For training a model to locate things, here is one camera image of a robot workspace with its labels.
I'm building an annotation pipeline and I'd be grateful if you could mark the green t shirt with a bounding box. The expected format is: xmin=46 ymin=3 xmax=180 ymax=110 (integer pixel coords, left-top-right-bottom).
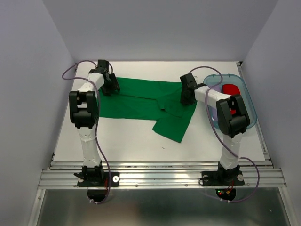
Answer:
xmin=99 ymin=77 xmax=196 ymax=143

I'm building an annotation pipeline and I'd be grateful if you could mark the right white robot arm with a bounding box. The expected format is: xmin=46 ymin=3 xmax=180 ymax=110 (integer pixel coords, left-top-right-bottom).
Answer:
xmin=180 ymin=73 xmax=250 ymax=186

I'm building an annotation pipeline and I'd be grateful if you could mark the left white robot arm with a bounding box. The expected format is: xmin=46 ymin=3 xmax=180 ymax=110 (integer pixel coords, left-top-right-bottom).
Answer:
xmin=69 ymin=59 xmax=120 ymax=187

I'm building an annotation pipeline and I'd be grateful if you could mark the translucent blue plastic bin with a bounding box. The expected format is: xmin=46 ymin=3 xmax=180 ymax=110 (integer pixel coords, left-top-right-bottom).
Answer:
xmin=203 ymin=74 xmax=257 ymax=129

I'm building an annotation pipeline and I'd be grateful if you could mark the lavender t shirt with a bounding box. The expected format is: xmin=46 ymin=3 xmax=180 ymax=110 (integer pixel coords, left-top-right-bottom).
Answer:
xmin=209 ymin=86 xmax=222 ymax=123

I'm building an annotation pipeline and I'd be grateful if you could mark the red t shirt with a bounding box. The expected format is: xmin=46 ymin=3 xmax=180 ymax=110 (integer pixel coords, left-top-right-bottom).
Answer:
xmin=222 ymin=84 xmax=240 ymax=115

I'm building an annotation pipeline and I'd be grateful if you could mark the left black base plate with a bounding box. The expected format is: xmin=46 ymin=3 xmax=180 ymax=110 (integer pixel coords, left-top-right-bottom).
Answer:
xmin=77 ymin=171 xmax=120 ymax=187

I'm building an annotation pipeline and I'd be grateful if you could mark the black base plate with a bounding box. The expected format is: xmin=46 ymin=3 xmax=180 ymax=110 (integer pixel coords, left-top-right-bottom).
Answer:
xmin=77 ymin=171 xmax=120 ymax=187
xmin=198 ymin=171 xmax=245 ymax=186

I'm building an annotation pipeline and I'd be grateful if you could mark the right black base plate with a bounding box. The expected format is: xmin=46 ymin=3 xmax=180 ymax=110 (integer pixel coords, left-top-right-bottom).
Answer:
xmin=198 ymin=171 xmax=245 ymax=186

